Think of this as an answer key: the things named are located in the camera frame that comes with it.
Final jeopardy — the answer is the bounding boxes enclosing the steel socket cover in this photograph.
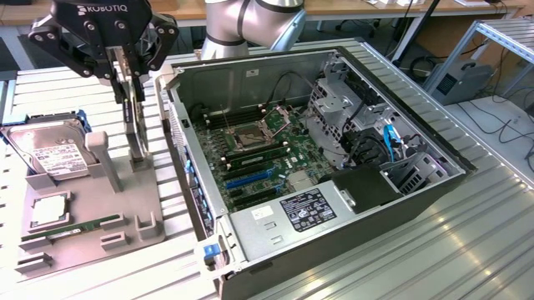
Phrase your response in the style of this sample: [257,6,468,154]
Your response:
[260,106,292,133]

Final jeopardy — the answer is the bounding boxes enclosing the black looped wire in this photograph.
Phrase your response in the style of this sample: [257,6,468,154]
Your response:
[265,71,320,109]

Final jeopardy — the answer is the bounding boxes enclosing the silver power supply unit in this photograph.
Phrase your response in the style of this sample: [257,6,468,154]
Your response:
[227,180,359,263]

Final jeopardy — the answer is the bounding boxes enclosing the silver hard disk drive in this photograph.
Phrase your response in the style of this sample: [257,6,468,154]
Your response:
[0,120,99,182]

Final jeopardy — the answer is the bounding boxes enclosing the blue SATA wire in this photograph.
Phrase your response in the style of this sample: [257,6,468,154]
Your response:
[382,123,402,164]

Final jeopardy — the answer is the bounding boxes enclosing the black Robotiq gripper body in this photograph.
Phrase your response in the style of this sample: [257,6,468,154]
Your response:
[48,0,152,61]

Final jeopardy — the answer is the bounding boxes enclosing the silver CPU chip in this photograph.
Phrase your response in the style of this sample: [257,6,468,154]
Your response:
[30,196,71,226]

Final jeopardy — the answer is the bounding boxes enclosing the wooden desk white legs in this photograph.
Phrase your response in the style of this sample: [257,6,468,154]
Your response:
[0,0,527,71]

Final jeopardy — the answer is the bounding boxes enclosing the green graphics card black fan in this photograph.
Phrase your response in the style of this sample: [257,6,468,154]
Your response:
[109,46,151,161]

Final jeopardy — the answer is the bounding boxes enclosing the grey box with handle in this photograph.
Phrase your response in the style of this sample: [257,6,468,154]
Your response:
[424,60,496,106]

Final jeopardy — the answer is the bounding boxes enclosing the blue expansion slot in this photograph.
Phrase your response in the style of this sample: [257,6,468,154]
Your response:
[225,172,272,189]

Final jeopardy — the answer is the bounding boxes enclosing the black coiled cable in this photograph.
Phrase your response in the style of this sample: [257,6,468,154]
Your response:
[407,55,435,79]

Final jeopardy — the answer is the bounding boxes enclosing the green Dell motherboard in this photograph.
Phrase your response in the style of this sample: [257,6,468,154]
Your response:
[193,104,339,213]

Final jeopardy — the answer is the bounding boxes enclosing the black expansion slot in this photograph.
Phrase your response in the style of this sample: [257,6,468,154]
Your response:
[221,167,271,183]
[232,195,272,211]
[229,187,279,203]

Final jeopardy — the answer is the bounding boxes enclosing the open dark PC case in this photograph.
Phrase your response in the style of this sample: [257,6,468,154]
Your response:
[151,45,479,300]

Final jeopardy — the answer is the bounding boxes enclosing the silver perforated disk bay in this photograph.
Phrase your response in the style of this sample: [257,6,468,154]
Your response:
[382,151,466,196]

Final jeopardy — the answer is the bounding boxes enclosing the black wire bundle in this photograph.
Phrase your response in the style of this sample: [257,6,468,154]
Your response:
[338,127,387,168]

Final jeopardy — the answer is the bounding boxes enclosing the silver drive cage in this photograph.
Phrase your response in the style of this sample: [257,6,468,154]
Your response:
[306,51,398,166]

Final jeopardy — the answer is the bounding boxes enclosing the aluminium slat table frame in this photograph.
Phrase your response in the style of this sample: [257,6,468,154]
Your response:
[420,18,534,101]

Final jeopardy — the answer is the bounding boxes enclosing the silver chipset heatsink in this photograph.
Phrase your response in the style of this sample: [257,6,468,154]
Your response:
[287,172,315,192]

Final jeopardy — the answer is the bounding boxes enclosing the grey plastic parts rack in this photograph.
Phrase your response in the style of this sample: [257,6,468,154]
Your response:
[12,131,168,284]

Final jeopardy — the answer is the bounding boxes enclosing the blue disk carrier bracket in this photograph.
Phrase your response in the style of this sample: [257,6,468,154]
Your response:
[0,107,92,146]

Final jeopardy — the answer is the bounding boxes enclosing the CPU socket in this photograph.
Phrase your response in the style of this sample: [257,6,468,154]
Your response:
[231,123,272,149]

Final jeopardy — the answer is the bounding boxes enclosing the blue case latch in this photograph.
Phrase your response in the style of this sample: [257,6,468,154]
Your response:
[201,244,221,261]

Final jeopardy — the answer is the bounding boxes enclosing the labelled green RAM stick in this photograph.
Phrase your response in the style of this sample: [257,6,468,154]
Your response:
[227,149,291,170]

